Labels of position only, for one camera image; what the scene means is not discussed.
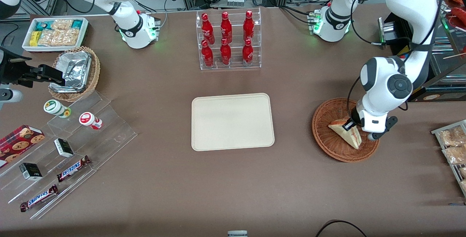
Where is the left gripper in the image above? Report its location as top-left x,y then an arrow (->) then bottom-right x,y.
344,109 -> 388,134

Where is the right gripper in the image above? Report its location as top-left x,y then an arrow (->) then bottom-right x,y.
0,47 -> 66,88

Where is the triangular sandwich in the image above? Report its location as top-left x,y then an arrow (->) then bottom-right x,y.
328,119 -> 363,150

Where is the brown wicker basket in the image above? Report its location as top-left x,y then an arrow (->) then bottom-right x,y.
312,98 -> 381,163

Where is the light wicker basket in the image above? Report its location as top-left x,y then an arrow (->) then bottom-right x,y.
48,46 -> 101,102

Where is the beige plastic tray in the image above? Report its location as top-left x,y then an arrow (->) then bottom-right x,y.
191,93 -> 275,152

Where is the aluminium foil container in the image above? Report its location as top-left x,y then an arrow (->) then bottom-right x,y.
55,51 -> 92,94

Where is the green lid yogurt cup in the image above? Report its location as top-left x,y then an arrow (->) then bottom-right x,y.
44,99 -> 72,118

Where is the large clear cracker bag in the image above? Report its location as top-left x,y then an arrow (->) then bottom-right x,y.
38,29 -> 79,47

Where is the small clear cracker bag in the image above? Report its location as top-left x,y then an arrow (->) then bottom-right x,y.
51,19 -> 74,31

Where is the white rectangular snack bin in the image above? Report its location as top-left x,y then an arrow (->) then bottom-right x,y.
22,17 -> 89,53

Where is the red lid yogurt cup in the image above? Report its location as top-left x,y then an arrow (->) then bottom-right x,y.
79,112 -> 103,130

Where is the red cookie box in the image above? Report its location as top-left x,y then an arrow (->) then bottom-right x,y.
0,125 -> 46,168

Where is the small black box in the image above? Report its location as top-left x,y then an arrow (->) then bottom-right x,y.
19,163 -> 43,181
54,138 -> 74,158

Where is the black food warmer machine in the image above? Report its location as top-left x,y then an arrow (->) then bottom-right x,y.
379,0 -> 466,103

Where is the clear acrylic step display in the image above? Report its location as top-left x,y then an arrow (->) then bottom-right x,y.
0,91 -> 138,220

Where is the snickers chocolate bar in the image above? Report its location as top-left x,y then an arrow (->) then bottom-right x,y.
20,185 -> 59,213
56,156 -> 91,183

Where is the red cola bottle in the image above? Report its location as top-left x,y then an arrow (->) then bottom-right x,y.
220,38 -> 232,66
201,40 -> 214,67
201,13 -> 215,44
242,39 -> 254,66
243,10 -> 255,43
221,11 -> 233,44

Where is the clear acrylic bottle rack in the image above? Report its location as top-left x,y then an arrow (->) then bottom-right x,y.
196,7 -> 262,71

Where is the red sausage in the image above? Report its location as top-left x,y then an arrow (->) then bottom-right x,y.
446,8 -> 466,30

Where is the black floor cable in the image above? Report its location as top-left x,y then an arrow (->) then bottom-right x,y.
315,220 -> 368,237

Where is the grey wire rack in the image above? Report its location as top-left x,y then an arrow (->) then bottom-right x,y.
431,120 -> 466,197

